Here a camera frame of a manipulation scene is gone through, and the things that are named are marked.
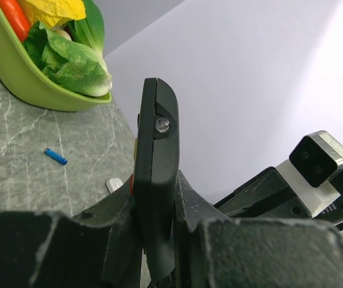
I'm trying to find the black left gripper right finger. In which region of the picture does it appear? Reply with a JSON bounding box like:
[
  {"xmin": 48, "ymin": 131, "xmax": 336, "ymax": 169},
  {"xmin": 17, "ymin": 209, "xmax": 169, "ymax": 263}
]
[{"xmin": 174, "ymin": 173, "xmax": 343, "ymax": 287}]

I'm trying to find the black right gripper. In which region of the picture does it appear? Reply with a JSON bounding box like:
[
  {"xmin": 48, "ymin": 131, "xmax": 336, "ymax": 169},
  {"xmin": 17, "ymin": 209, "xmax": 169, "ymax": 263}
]
[{"xmin": 213, "ymin": 167, "xmax": 343, "ymax": 231}]

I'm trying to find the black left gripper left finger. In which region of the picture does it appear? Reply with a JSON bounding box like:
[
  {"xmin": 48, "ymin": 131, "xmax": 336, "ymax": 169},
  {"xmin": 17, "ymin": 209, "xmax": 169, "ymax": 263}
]
[{"xmin": 0, "ymin": 183, "xmax": 142, "ymax": 287}]

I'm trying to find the black remote control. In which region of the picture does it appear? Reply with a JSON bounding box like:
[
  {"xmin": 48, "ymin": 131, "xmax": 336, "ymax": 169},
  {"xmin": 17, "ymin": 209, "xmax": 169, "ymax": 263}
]
[{"xmin": 132, "ymin": 78, "xmax": 180, "ymax": 282}]

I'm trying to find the blue battery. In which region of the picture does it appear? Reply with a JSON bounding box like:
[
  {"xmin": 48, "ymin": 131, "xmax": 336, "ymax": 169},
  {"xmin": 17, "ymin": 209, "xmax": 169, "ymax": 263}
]
[{"xmin": 44, "ymin": 148, "xmax": 68, "ymax": 166}]

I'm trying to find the white remote control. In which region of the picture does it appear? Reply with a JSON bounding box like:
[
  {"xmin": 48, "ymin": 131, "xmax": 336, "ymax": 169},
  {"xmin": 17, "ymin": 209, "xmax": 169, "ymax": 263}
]
[{"xmin": 105, "ymin": 178, "xmax": 123, "ymax": 194}]

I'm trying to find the green lettuce head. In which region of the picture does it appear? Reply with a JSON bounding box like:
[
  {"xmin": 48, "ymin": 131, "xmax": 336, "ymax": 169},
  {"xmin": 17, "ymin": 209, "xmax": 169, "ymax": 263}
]
[{"xmin": 23, "ymin": 22, "xmax": 112, "ymax": 97}]

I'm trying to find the green bok choy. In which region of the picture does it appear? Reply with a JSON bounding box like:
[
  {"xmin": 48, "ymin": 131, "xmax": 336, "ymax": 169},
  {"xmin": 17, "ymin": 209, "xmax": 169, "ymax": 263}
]
[{"xmin": 65, "ymin": 0, "xmax": 105, "ymax": 57}]

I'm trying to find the white radish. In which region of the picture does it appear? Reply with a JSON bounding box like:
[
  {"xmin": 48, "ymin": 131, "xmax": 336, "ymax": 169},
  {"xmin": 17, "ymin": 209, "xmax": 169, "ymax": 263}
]
[{"xmin": 52, "ymin": 28, "xmax": 72, "ymax": 41}]

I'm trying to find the green plastic basket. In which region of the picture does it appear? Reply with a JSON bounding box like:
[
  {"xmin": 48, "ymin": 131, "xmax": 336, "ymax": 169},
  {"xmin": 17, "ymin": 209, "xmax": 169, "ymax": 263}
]
[{"xmin": 0, "ymin": 8, "xmax": 112, "ymax": 112}]

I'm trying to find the yellow leaf cabbage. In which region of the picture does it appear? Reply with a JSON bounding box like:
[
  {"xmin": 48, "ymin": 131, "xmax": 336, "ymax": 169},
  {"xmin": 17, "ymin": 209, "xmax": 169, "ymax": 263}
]
[{"xmin": 18, "ymin": 0, "xmax": 86, "ymax": 29}]

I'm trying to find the red pepper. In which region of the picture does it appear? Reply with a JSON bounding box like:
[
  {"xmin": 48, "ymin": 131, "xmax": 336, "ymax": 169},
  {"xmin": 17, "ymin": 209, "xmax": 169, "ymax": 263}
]
[{"xmin": 0, "ymin": 0, "xmax": 31, "ymax": 42}]

